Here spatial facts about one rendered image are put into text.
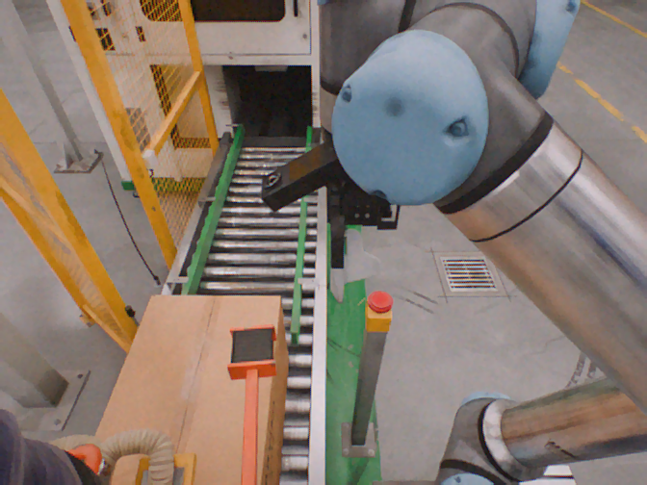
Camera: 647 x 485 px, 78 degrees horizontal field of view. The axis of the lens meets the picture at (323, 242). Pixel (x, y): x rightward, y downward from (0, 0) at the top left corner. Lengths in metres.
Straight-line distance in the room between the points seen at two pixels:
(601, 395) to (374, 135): 0.46
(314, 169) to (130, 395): 0.87
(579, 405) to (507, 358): 1.81
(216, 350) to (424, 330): 1.45
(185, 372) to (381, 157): 1.00
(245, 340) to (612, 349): 0.62
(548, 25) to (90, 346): 2.48
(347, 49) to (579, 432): 0.51
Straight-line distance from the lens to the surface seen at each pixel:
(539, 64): 0.32
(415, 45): 0.20
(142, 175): 1.78
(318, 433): 1.40
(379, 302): 1.11
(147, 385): 1.16
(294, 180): 0.44
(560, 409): 0.62
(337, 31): 0.36
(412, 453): 2.05
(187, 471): 0.85
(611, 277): 0.24
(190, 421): 1.08
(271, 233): 2.04
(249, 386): 0.74
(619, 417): 0.57
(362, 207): 0.45
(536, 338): 2.55
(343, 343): 2.25
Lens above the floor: 1.91
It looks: 44 degrees down
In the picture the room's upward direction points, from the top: straight up
